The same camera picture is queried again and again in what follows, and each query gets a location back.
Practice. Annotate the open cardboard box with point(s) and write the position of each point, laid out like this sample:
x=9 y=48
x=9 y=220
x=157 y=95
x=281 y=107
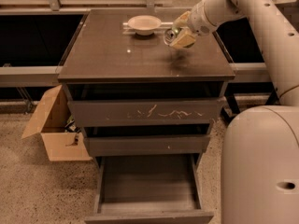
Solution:
x=49 y=120

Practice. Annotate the white bowl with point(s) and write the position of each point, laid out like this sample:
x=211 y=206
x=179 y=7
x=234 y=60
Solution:
x=144 y=24

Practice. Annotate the middle grey drawer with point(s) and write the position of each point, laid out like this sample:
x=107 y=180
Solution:
x=146 y=145

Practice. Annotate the dark grey drawer cabinet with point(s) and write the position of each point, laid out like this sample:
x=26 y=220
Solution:
x=110 y=61

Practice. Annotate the top grey drawer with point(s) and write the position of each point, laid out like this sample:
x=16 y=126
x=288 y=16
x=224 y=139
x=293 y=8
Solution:
x=145 y=112

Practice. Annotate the open bottom grey drawer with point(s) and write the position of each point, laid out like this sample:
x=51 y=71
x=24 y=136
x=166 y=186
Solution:
x=153 y=189

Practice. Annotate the black rolling stand base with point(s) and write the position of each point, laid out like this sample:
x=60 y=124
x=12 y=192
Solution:
x=232 y=109

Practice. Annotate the green soda can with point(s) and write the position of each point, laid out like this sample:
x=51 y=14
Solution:
x=168 y=36

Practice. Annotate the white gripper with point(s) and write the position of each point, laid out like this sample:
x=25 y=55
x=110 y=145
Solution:
x=198 y=21

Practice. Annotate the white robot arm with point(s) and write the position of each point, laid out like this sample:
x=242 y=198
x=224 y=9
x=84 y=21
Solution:
x=260 y=152

